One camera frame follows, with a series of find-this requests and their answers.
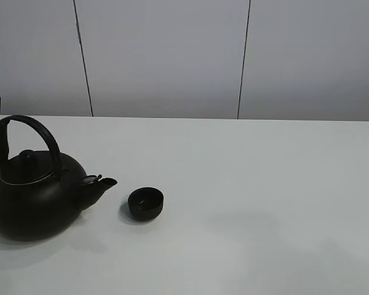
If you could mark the black round teapot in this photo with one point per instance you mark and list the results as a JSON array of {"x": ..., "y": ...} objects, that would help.
[{"x": 42, "y": 192}]

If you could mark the small black teacup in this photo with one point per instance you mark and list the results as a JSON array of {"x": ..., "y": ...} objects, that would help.
[{"x": 145, "y": 204}]

